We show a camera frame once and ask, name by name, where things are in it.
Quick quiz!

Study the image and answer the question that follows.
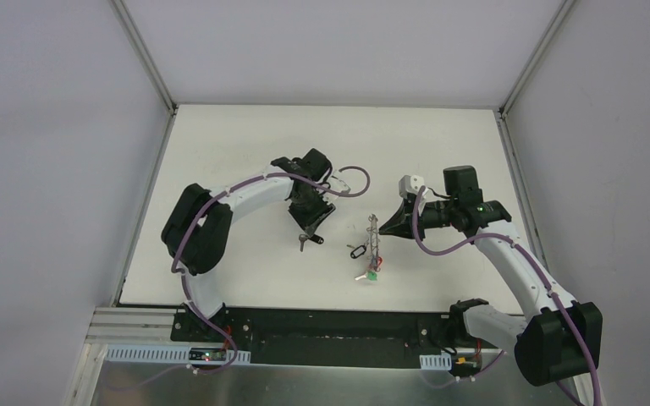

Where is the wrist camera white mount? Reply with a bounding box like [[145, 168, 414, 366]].
[[322, 176, 352, 199], [398, 175, 430, 206]]

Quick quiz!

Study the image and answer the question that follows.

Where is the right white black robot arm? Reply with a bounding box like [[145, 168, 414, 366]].
[[379, 166, 603, 387]]

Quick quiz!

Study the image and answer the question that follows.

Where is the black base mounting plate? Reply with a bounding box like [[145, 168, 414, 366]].
[[170, 306, 492, 369]]

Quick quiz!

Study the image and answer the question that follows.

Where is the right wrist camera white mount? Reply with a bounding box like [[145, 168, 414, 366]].
[[398, 175, 430, 206]]

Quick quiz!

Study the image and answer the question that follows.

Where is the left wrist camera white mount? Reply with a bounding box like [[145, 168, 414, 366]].
[[322, 176, 352, 199]]

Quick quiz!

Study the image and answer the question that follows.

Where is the green key tag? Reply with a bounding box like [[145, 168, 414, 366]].
[[354, 270, 377, 282]]

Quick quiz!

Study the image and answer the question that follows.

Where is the large metal keyring disc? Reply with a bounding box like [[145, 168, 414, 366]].
[[367, 213, 382, 277]]

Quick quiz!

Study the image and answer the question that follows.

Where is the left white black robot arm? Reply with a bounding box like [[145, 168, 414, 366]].
[[161, 149, 335, 343]]

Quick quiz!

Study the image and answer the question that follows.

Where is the key with black tag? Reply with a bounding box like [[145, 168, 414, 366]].
[[298, 226, 324, 252]]

